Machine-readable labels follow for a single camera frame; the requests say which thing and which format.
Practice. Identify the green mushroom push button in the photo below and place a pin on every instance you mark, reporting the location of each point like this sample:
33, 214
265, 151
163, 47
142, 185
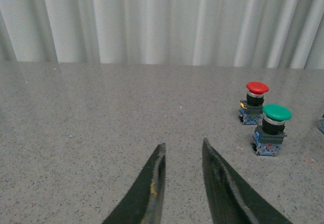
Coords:
268, 137

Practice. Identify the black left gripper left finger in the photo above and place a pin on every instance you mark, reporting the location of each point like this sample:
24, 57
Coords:
143, 203

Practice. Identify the yellow mushroom push button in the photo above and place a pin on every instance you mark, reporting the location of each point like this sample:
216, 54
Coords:
321, 124

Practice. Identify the red mushroom push button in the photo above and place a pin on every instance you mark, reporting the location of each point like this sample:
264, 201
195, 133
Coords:
251, 109

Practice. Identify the white pleated curtain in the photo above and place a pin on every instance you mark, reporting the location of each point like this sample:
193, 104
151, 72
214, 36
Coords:
240, 33

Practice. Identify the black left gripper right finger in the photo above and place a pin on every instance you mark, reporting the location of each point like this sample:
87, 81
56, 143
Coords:
231, 199

